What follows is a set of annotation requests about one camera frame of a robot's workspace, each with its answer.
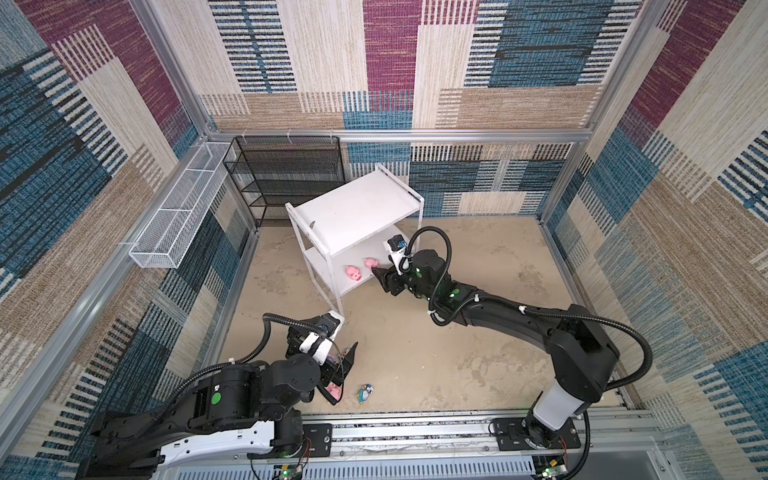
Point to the pink rubber pig toy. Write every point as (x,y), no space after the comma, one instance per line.
(353,273)
(335,391)
(371,263)

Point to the teal hooded Doraemon figure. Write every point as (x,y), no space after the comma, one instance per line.
(364,393)

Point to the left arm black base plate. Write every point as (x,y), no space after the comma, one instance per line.
(313,441)

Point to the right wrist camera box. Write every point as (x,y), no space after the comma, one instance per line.
(398,253)

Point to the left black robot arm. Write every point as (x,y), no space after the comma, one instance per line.
(246,404)

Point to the aluminium front rail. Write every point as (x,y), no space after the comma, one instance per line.
(616,443)

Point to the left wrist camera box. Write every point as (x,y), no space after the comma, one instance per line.
(318,344)

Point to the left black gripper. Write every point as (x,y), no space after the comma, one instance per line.
(330,369)

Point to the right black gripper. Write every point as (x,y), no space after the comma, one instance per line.
(389,280)

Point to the white wire mesh basket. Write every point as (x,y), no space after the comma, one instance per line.
(166,239)

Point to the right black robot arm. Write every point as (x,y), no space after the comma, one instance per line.
(582,354)

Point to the white two-tier metal shelf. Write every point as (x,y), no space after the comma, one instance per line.
(349,223)

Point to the black mesh wire shelf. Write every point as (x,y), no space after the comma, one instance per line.
(270,172)

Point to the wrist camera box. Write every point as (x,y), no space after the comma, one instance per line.
(398,253)
(318,344)

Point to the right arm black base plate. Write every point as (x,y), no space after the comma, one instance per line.
(527,434)

